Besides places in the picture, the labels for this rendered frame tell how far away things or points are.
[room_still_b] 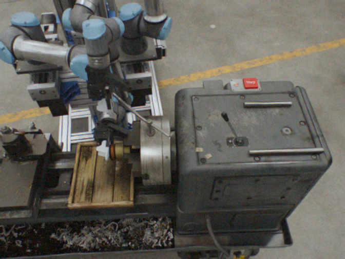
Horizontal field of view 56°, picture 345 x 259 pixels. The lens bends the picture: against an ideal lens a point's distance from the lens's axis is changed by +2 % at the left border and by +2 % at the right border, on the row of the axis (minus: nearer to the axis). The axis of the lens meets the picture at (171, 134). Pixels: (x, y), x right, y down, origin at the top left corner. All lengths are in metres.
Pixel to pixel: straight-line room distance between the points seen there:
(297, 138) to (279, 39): 2.65
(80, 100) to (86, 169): 0.50
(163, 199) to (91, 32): 0.85
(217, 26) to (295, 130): 2.73
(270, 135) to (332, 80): 2.33
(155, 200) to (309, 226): 1.40
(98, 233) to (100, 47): 1.04
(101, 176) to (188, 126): 0.56
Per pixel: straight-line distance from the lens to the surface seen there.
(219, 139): 1.29
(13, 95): 3.46
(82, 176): 1.66
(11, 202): 1.61
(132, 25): 1.66
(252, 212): 1.67
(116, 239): 1.82
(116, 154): 1.43
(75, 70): 1.42
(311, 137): 1.40
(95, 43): 1.14
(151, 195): 1.58
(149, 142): 1.30
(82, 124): 2.73
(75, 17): 1.29
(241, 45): 3.74
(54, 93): 1.79
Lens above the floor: 2.30
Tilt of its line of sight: 54 degrees down
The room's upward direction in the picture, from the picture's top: straight up
